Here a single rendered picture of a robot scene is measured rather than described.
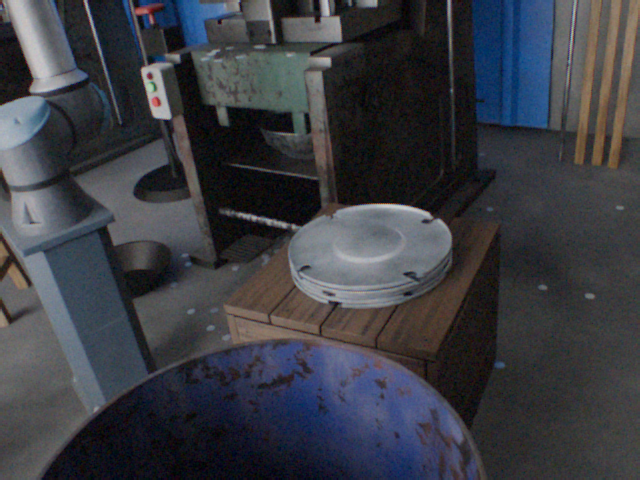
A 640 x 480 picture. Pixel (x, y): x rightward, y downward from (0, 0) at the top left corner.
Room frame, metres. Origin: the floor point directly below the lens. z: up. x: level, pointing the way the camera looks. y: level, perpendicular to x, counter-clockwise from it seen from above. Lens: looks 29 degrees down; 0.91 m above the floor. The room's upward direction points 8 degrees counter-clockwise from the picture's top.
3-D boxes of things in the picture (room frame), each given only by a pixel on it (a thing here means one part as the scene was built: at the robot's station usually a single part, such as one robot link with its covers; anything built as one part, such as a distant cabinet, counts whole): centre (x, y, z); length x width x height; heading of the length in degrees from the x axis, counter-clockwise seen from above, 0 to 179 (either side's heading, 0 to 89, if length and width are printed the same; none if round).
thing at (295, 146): (1.65, -0.02, 0.36); 0.34 x 0.34 x 0.10
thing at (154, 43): (1.66, 0.36, 0.62); 0.10 x 0.06 x 0.20; 51
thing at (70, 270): (1.07, 0.53, 0.23); 0.19 x 0.19 x 0.45; 35
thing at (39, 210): (1.07, 0.53, 0.50); 0.15 x 0.15 x 0.10
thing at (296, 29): (1.65, -0.02, 0.68); 0.45 x 0.30 x 0.06; 51
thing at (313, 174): (1.66, -0.03, 0.31); 0.43 x 0.42 x 0.01; 51
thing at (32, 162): (1.07, 0.53, 0.62); 0.13 x 0.12 x 0.14; 160
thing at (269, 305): (0.90, -0.08, 0.18); 0.40 x 0.38 x 0.35; 149
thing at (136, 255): (1.52, 0.61, 0.04); 0.30 x 0.30 x 0.07
